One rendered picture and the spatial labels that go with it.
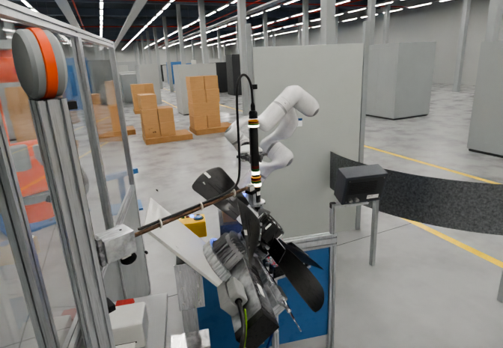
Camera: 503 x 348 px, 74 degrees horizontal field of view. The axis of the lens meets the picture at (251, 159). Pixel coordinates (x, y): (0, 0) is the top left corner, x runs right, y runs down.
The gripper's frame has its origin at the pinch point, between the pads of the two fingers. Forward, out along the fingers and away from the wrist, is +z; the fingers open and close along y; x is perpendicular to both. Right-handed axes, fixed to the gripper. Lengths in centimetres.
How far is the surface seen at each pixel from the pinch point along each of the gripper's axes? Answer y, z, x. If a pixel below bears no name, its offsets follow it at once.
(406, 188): -145, -94, -65
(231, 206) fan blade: 11.7, 5.9, -17.9
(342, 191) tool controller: -57, -33, -34
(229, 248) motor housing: 14.9, 15.3, -30.9
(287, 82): -73, -179, 20
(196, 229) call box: 26, -31, -44
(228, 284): 18, 34, -33
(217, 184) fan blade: 16.3, -0.3, -9.8
